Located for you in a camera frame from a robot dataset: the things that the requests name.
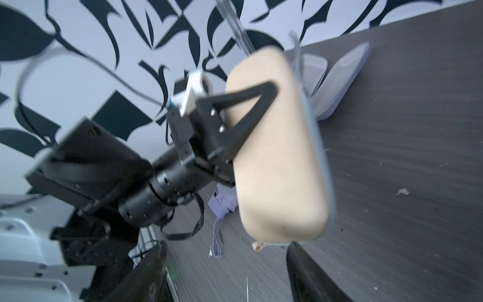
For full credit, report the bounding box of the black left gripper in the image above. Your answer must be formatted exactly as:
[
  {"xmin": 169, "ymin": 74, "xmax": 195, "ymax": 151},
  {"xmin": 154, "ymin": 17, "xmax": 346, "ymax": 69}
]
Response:
[{"xmin": 26, "ymin": 107, "xmax": 236, "ymax": 229}]

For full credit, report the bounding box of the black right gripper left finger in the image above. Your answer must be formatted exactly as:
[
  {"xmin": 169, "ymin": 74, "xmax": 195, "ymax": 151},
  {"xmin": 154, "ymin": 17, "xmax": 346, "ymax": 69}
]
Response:
[{"xmin": 103, "ymin": 241, "xmax": 174, "ymax": 302}]

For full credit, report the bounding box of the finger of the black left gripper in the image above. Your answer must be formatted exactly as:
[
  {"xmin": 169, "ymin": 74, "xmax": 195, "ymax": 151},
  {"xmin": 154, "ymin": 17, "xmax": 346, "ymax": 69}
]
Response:
[{"xmin": 196, "ymin": 81, "xmax": 279, "ymax": 161}]

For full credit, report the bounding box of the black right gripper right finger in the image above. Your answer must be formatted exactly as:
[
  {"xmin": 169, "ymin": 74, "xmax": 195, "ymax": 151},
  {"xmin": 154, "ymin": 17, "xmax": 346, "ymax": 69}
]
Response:
[{"xmin": 286, "ymin": 242, "xmax": 353, "ymax": 302}]

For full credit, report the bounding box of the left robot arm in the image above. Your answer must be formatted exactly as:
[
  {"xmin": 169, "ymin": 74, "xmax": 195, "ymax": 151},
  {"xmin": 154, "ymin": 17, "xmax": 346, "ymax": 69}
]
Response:
[{"xmin": 1, "ymin": 81, "xmax": 279, "ymax": 301}]

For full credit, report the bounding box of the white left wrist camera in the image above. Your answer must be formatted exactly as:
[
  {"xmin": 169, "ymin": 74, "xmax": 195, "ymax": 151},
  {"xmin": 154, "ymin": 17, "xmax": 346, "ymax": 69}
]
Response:
[{"xmin": 169, "ymin": 70, "xmax": 213, "ymax": 117}]

